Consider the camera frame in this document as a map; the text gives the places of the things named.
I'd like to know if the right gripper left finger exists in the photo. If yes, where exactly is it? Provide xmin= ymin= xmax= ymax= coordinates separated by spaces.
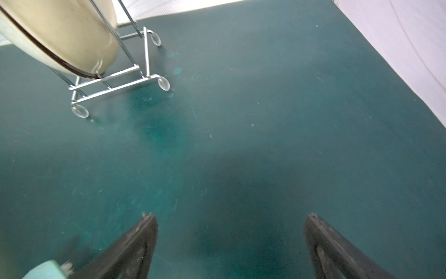
xmin=69 ymin=214 xmax=159 ymax=279

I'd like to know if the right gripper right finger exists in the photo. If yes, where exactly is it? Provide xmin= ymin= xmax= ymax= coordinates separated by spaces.
xmin=304 ymin=213 xmax=395 ymax=279

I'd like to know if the teal scrub brush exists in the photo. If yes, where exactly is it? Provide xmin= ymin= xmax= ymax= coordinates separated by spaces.
xmin=23 ymin=260 xmax=74 ymax=279

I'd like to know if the cream plate on stand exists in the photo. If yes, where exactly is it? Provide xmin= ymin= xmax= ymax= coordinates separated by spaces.
xmin=1 ymin=0 xmax=120 ymax=79

